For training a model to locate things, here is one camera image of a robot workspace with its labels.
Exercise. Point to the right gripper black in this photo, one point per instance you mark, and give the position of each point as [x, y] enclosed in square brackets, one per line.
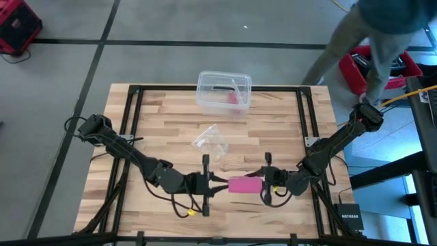
[278, 177]

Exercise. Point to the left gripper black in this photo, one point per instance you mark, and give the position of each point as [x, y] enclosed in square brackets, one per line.
[205, 184]

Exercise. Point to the pink elastic bandage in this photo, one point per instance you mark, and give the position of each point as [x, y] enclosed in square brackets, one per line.
[245, 185]

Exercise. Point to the clear plastic wrapper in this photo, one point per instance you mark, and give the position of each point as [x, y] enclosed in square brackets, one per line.
[211, 141]

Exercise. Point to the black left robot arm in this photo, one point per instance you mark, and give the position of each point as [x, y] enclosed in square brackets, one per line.
[119, 147]

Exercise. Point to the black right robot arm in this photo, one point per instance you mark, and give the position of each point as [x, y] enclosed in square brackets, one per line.
[327, 147]

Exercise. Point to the red packaged item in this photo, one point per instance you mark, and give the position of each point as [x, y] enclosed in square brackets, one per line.
[233, 98]

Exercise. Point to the clear plastic storage box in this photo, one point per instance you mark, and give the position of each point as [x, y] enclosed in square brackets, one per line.
[218, 99]

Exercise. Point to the black floor beam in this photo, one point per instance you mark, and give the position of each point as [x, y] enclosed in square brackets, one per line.
[385, 171]

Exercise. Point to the red plastic bin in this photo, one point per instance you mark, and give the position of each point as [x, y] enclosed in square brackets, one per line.
[351, 75]

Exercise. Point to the black boxy device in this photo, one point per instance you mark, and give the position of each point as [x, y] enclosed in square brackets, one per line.
[360, 63]

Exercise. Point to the black desk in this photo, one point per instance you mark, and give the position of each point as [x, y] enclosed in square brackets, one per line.
[423, 136]

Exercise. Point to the person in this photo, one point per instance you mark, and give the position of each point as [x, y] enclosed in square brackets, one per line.
[385, 51]

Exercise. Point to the black ribbed device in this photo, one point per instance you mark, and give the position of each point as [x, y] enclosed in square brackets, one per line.
[398, 65]

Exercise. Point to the black floor stand base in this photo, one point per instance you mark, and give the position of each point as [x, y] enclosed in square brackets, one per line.
[431, 39]

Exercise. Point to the red black crate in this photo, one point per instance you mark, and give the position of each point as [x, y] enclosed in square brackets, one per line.
[17, 27]

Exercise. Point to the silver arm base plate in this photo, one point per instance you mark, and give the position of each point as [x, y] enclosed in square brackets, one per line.
[310, 140]
[127, 137]

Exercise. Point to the black Netgear network switch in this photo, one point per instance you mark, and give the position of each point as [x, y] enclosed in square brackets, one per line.
[350, 217]

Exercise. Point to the black aluminium table frame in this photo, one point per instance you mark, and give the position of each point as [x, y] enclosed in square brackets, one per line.
[164, 87]

